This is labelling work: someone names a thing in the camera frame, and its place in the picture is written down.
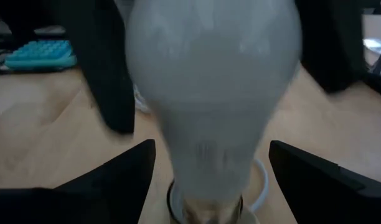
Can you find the black pen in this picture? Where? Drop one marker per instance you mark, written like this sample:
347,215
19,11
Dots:
28,71

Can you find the white frosted lightbulb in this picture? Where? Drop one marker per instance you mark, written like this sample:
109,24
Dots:
215,77

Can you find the teal desk calculator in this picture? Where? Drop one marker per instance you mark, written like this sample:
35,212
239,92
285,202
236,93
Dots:
41,54

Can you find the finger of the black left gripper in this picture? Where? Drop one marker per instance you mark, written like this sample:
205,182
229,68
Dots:
330,46
100,62

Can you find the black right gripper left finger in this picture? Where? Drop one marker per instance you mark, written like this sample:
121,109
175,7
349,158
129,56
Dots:
109,193

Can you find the metal lamp base with socket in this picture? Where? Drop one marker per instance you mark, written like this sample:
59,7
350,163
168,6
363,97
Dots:
209,214

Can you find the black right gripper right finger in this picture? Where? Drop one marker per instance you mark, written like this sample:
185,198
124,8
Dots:
327,196

